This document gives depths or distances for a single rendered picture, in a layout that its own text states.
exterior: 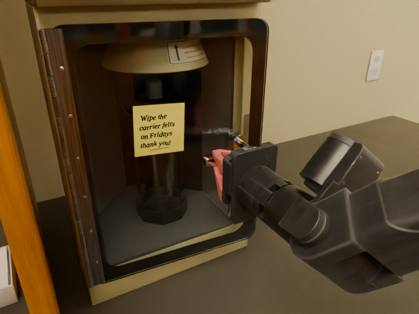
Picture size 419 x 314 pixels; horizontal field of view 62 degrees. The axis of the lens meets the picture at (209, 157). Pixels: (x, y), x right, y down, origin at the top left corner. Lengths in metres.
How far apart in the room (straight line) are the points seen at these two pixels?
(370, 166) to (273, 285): 0.37
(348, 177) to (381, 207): 0.08
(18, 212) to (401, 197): 0.37
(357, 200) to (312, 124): 1.09
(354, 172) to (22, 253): 0.38
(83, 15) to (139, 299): 0.46
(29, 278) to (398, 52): 1.51
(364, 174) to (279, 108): 0.89
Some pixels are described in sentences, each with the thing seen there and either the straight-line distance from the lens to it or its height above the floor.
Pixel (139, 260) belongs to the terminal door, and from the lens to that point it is 0.62.
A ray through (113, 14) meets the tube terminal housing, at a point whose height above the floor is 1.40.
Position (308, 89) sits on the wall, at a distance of 1.32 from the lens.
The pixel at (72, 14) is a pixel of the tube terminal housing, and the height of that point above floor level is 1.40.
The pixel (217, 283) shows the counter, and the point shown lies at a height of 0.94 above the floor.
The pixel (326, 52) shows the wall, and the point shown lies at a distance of 1.34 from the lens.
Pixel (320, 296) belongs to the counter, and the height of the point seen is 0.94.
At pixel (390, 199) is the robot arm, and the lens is 0.30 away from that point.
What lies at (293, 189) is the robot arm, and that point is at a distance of 0.40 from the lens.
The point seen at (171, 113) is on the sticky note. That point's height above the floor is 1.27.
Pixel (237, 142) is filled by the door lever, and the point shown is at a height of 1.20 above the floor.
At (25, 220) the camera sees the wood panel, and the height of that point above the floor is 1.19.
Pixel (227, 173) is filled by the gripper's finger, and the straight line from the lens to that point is 0.44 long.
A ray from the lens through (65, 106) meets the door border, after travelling 0.48.
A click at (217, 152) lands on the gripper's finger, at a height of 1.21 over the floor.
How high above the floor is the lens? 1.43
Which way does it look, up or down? 25 degrees down
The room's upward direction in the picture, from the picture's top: straight up
